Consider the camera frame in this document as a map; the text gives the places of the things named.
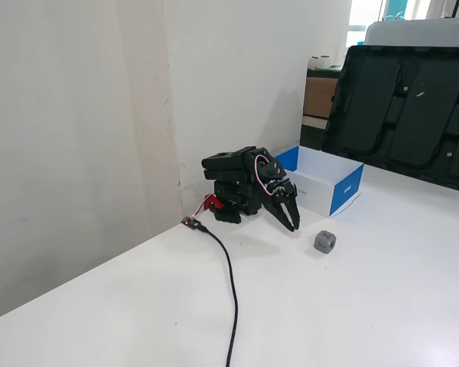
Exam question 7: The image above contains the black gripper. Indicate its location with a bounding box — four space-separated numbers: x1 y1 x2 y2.
260 177 301 233

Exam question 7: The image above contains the gray block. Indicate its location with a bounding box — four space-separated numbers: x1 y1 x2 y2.
313 229 337 255

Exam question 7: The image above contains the blue and white cardboard box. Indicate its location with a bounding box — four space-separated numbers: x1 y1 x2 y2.
274 145 365 218

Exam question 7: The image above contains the brown cardboard box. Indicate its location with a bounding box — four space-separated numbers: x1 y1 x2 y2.
303 76 340 119

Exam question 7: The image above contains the red clamp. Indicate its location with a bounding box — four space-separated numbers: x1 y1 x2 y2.
202 193 226 210

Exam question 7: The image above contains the small controller board red LED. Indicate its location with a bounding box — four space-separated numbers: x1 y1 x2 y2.
180 216 210 233

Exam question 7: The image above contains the large black plastic tray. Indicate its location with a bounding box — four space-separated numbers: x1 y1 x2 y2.
321 44 459 194

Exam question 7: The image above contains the white plastic storage container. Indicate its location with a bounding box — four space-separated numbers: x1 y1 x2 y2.
364 17 459 49

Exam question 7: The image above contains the white and red servo wire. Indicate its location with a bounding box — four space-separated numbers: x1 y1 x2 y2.
253 153 277 194

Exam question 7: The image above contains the black power cable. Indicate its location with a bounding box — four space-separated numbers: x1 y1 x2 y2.
203 226 239 367

